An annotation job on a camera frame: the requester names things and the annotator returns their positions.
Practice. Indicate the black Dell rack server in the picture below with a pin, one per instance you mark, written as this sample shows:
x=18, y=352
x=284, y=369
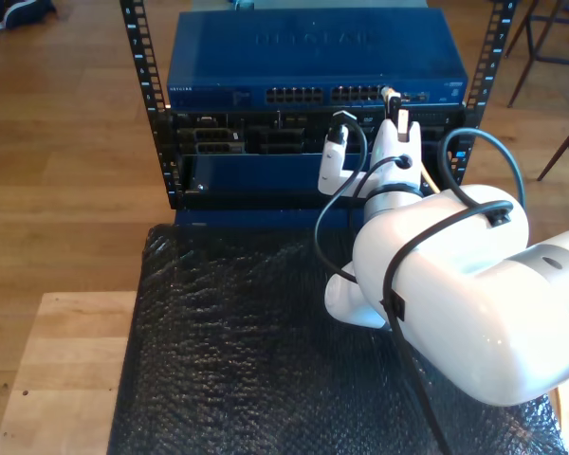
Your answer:
x=218, y=137

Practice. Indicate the small teal object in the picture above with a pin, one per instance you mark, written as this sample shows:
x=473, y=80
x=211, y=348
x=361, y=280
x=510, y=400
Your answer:
x=243, y=4

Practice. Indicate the black bubble wrap mat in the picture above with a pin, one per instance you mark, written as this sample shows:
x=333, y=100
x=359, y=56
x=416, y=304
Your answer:
x=218, y=355

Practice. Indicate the dark blue sneaker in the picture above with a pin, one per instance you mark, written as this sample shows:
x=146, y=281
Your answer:
x=28, y=12

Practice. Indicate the black perforated rack post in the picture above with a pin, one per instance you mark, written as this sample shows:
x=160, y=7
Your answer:
x=495, y=38
x=146, y=61

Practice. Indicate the blue Netgear network switch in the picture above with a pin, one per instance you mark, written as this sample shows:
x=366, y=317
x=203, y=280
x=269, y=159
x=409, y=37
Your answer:
x=265, y=52

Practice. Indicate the blue rack base plate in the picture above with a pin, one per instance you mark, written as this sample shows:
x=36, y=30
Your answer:
x=265, y=218

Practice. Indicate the dark metal frame chair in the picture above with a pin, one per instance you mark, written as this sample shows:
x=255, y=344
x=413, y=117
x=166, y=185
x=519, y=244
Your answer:
x=563, y=148

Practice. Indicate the dark metal frame stool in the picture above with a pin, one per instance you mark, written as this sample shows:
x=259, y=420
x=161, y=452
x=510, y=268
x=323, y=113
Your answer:
x=564, y=60

